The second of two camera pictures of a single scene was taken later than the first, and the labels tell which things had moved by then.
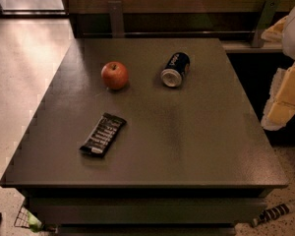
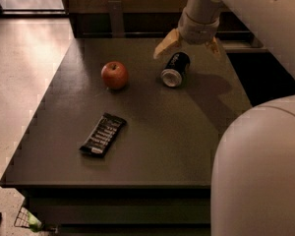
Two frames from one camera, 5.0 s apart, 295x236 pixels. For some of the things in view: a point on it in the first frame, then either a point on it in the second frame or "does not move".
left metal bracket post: [117, 21] does not move
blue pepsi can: [175, 68] does not move
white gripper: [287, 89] -> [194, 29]
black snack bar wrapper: [104, 133] does not move
